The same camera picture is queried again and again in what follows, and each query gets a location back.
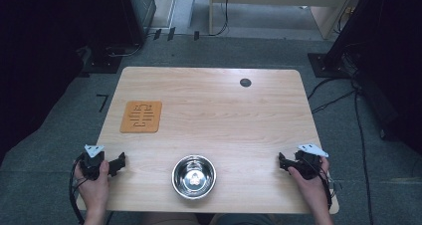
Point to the grey metal cabinet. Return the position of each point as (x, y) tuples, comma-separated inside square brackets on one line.
[(144, 6)]

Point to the person's right hand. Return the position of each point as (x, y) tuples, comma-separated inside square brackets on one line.
[(312, 188)]

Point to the dark equipment rack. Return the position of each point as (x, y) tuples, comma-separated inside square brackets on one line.
[(391, 52)]

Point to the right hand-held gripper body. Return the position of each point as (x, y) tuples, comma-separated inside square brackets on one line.
[(308, 167)]

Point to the stainless steel bowl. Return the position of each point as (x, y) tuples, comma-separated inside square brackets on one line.
[(194, 177)]

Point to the black round table grommet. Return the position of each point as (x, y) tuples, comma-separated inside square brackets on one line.
[(245, 82)]

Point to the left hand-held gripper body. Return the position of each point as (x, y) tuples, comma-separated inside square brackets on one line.
[(90, 163)]

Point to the black stand base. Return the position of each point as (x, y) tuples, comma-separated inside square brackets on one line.
[(326, 65), (104, 64)]

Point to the person's left hand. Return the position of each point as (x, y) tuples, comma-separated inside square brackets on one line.
[(94, 188)]

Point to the dark curtain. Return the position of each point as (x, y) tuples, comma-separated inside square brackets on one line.
[(43, 52)]

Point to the orange slotted trivet mat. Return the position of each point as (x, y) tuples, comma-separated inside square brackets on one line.
[(141, 116)]

